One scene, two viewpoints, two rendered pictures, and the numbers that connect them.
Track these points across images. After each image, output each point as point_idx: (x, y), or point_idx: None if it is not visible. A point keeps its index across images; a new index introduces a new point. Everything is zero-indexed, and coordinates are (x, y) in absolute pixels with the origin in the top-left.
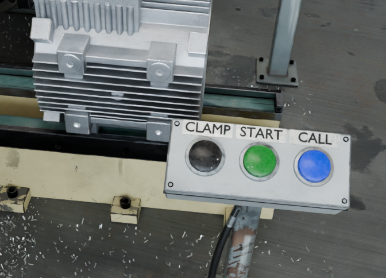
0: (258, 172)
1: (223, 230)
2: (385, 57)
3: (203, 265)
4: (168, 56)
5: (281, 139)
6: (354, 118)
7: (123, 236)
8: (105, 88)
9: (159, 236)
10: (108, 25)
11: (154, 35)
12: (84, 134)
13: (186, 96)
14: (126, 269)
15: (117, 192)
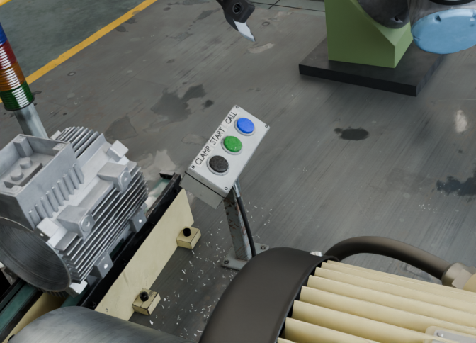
0: (239, 147)
1: (238, 201)
2: (83, 124)
3: (213, 266)
4: (120, 166)
5: (224, 130)
6: (131, 157)
7: (167, 309)
8: (105, 222)
9: (178, 287)
10: (71, 188)
11: (93, 170)
12: (98, 279)
13: (139, 182)
14: (197, 310)
15: (132, 299)
